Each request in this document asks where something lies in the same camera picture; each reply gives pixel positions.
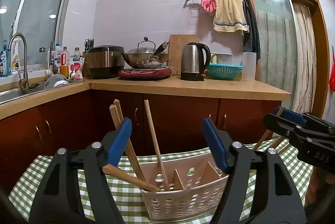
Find wooden chopstick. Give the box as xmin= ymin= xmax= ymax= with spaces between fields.
xmin=270 ymin=136 xmax=285 ymax=149
xmin=144 ymin=100 xmax=170 ymax=191
xmin=102 ymin=164 xmax=160 ymax=192
xmin=253 ymin=105 xmax=285 ymax=151
xmin=113 ymin=99 xmax=145 ymax=181
xmin=109 ymin=104 xmax=146 ymax=183

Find red kitchen cabinets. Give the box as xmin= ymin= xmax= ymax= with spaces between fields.
xmin=1 ymin=90 xmax=281 ymax=193

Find wooden kitchen countertop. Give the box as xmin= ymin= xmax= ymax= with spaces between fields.
xmin=1 ymin=76 xmax=291 ymax=120

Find steel kitchen faucet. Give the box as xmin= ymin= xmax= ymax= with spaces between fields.
xmin=7 ymin=32 xmax=30 ymax=89

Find right hand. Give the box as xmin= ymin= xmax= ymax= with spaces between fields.
xmin=305 ymin=167 xmax=334 ymax=206

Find green checkered tablecloth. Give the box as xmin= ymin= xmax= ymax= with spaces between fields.
xmin=9 ymin=146 xmax=312 ymax=223

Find red hanging bag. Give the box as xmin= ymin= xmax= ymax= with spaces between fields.
xmin=329 ymin=47 xmax=335 ymax=91

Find wood framed glass door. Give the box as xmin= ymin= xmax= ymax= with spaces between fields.
xmin=250 ymin=0 xmax=330 ymax=117

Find pink perforated utensil holder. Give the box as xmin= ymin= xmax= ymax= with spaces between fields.
xmin=140 ymin=152 xmax=228 ymax=223

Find white plastic container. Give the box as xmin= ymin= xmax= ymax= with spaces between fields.
xmin=242 ymin=52 xmax=257 ymax=82

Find dark hanging cloth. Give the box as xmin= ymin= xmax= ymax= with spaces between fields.
xmin=242 ymin=0 xmax=261 ymax=61

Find teal plastic colander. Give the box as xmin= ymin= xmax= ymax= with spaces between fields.
xmin=207 ymin=63 xmax=243 ymax=80

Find steel sink basin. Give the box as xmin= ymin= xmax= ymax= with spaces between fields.
xmin=0 ymin=82 xmax=45 ymax=104

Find steel electric kettle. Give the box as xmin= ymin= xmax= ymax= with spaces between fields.
xmin=180 ymin=42 xmax=211 ymax=81

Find white dishes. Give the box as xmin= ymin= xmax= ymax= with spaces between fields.
xmin=44 ymin=74 xmax=69 ymax=89

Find yellow hanging towel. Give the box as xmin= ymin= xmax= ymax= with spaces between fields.
xmin=214 ymin=0 xmax=248 ymax=33

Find red white seasoning bag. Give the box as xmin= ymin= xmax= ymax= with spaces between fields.
xmin=68 ymin=56 xmax=85 ymax=80

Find orange oil bottle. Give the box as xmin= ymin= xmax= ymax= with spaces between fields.
xmin=60 ymin=46 xmax=70 ymax=78

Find white spray bottle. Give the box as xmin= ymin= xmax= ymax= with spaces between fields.
xmin=10 ymin=37 xmax=21 ymax=74

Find dark rice cooker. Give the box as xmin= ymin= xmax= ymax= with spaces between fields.
xmin=88 ymin=45 xmax=124 ymax=79

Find wooden cutting board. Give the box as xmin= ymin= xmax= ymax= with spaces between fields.
xmin=167 ymin=34 xmax=199 ymax=74

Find pink rubber glove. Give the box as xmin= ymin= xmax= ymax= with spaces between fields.
xmin=201 ymin=0 xmax=217 ymax=13

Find wooden knife block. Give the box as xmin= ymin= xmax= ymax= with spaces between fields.
xmin=82 ymin=38 xmax=94 ymax=77

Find clear bottle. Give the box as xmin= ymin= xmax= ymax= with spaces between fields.
xmin=73 ymin=47 xmax=81 ymax=57

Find red induction cooker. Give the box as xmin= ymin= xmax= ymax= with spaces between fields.
xmin=118 ymin=67 xmax=173 ymax=80

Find blue detergent bottle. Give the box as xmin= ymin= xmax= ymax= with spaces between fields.
xmin=0 ymin=40 xmax=10 ymax=77

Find steel wok with lid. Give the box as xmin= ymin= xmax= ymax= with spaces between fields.
xmin=122 ymin=37 xmax=169 ymax=69

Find white mug green handle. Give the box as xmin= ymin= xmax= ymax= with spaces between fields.
xmin=211 ymin=53 xmax=233 ymax=65

